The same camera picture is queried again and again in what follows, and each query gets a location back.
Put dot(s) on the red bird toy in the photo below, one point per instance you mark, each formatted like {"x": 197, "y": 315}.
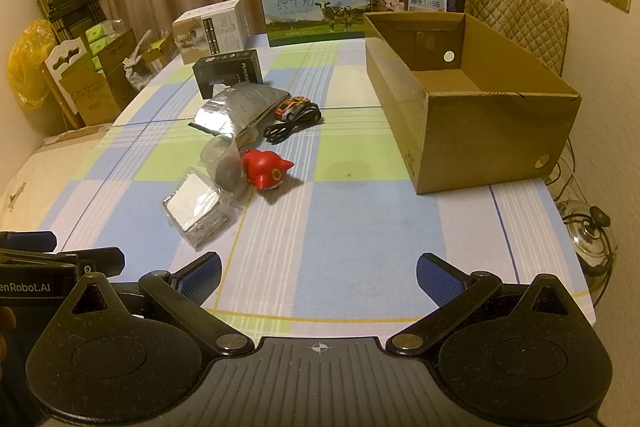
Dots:
{"x": 262, "y": 169}

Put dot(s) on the crumpled clear plastic bag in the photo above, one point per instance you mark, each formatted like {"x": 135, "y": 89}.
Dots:
{"x": 136, "y": 67}

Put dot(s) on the green milk carton box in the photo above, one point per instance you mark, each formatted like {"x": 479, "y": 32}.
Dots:
{"x": 310, "y": 7}

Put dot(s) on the brown cardboard box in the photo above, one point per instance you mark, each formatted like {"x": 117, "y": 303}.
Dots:
{"x": 475, "y": 142}

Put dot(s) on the clear plastic cup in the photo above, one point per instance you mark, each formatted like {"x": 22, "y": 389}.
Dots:
{"x": 222, "y": 162}

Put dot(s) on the black product box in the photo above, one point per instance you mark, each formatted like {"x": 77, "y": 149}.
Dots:
{"x": 235, "y": 64}

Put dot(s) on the brown carton with green packets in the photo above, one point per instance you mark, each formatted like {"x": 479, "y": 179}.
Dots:
{"x": 95, "y": 92}

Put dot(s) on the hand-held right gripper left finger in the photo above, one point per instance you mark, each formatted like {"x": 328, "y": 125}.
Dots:
{"x": 200, "y": 279}

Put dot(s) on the white product box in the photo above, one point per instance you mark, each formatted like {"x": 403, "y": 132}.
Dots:
{"x": 220, "y": 32}

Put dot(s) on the small brown carton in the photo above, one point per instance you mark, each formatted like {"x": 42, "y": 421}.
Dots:
{"x": 157, "y": 57}

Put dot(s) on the beige quilted chair cover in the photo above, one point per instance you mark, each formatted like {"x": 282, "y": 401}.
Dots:
{"x": 520, "y": 22}

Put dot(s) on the glass pot lid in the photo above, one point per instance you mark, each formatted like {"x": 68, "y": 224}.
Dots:
{"x": 587, "y": 242}

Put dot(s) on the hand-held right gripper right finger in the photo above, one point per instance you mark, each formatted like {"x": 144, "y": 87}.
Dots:
{"x": 440, "y": 279}

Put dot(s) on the orange toy car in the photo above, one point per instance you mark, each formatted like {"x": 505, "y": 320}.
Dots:
{"x": 291, "y": 107}

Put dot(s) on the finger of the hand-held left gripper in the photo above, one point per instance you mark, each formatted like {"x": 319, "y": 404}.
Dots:
{"x": 100, "y": 261}
{"x": 27, "y": 241}

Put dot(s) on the yellow plastic bag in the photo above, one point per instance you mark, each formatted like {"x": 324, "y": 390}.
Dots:
{"x": 27, "y": 67}

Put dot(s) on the clear square plastic case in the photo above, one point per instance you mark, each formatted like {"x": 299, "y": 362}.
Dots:
{"x": 192, "y": 204}

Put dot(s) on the silver foil bag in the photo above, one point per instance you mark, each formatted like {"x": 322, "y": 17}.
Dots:
{"x": 240, "y": 107}

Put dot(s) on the beige flat sheet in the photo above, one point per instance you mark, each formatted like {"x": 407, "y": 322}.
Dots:
{"x": 30, "y": 177}

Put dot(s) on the checkered tablecloth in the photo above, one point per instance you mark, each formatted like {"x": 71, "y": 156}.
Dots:
{"x": 350, "y": 232}

